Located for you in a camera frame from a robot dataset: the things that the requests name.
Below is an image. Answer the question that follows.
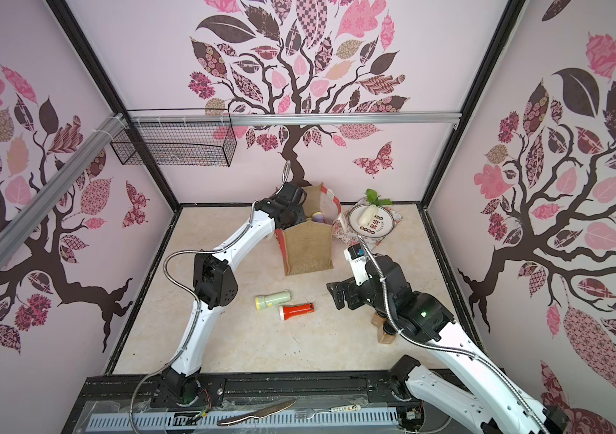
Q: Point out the purple flashlight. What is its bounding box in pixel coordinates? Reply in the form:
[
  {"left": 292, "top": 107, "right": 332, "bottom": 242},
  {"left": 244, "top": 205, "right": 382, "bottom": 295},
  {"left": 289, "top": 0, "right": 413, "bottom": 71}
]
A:
[{"left": 311, "top": 213, "right": 326, "bottom": 224}]

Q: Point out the brown jute tote bag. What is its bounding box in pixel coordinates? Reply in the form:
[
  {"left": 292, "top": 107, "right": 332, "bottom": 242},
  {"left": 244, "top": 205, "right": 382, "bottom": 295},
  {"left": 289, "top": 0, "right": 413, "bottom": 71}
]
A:
[{"left": 275, "top": 183, "right": 342, "bottom": 276}]

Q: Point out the light green flashlight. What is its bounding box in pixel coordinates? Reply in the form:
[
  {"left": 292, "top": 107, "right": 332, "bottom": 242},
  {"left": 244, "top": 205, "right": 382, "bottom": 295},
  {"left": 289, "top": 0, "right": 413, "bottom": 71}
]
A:
[{"left": 255, "top": 290, "right": 292, "bottom": 310}]

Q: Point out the red flashlight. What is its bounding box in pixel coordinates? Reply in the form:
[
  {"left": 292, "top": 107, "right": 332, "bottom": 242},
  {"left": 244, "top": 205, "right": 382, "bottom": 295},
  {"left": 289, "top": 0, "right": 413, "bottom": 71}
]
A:
[{"left": 279, "top": 303, "right": 315, "bottom": 321}]

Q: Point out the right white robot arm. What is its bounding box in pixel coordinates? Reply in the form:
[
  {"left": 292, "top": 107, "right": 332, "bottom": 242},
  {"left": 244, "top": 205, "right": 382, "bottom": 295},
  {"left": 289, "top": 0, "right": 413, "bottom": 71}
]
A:
[{"left": 327, "top": 241, "right": 569, "bottom": 433}]

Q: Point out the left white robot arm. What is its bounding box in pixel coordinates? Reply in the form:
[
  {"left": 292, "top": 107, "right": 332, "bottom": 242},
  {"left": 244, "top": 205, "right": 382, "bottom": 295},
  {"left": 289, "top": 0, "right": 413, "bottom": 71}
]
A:
[{"left": 143, "top": 163, "right": 306, "bottom": 407}]

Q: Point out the spice jar black lid rear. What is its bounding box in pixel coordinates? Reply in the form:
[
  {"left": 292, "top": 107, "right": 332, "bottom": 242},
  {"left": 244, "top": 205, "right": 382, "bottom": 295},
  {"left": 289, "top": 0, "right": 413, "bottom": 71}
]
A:
[{"left": 370, "top": 312, "right": 387, "bottom": 328}]

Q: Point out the white toy radish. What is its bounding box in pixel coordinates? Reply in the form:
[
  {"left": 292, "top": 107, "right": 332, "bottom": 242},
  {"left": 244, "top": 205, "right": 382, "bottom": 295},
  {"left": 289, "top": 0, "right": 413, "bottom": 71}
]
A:
[{"left": 358, "top": 188, "right": 393, "bottom": 227}]

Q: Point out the butter knife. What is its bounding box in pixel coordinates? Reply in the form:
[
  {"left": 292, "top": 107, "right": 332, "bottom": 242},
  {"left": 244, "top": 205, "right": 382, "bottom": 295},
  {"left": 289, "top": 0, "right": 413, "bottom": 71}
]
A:
[{"left": 216, "top": 399, "right": 296, "bottom": 427}]

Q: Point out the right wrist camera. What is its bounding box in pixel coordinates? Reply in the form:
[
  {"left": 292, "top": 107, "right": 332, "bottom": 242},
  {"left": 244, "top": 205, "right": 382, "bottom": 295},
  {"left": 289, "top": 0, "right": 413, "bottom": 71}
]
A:
[{"left": 344, "top": 244, "right": 370, "bottom": 287}]

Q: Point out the black wire basket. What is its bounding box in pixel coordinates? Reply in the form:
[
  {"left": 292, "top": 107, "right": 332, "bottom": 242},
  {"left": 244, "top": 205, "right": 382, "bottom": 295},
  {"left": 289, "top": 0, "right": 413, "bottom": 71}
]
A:
[{"left": 110, "top": 108, "right": 238, "bottom": 167}]

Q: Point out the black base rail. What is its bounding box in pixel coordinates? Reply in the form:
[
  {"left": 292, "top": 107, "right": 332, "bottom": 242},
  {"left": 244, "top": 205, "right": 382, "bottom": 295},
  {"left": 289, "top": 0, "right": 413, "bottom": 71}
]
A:
[{"left": 74, "top": 371, "right": 407, "bottom": 408}]

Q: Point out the grey slotted cable duct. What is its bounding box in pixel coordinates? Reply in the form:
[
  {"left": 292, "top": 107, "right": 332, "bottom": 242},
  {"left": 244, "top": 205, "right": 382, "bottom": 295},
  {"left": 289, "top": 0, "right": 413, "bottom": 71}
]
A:
[{"left": 84, "top": 406, "right": 402, "bottom": 433}]

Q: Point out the diagonal aluminium rail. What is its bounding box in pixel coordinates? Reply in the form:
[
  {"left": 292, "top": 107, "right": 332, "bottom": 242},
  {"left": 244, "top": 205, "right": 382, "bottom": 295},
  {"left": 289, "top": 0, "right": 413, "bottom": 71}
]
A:
[{"left": 0, "top": 113, "right": 126, "bottom": 269}]

